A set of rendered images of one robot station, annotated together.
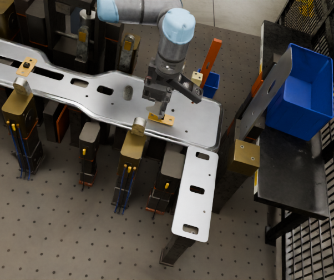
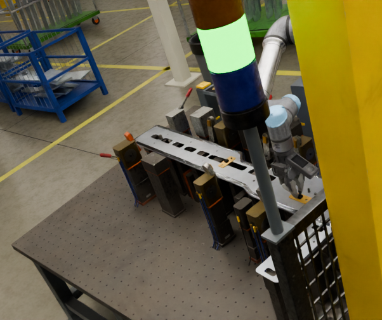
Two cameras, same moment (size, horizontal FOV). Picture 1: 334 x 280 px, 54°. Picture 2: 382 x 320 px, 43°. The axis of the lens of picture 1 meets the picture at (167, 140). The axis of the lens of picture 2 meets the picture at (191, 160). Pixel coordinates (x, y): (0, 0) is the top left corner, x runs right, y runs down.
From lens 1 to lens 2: 1.17 m
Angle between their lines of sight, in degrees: 53
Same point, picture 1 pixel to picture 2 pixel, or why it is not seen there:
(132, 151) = (254, 212)
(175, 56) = (275, 137)
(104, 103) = not seen: hidden behind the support
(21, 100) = (206, 178)
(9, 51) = (222, 153)
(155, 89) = (277, 166)
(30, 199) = (210, 262)
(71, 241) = (222, 296)
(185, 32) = (272, 119)
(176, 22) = not seen: hidden behind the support
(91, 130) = (244, 202)
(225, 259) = not seen: outside the picture
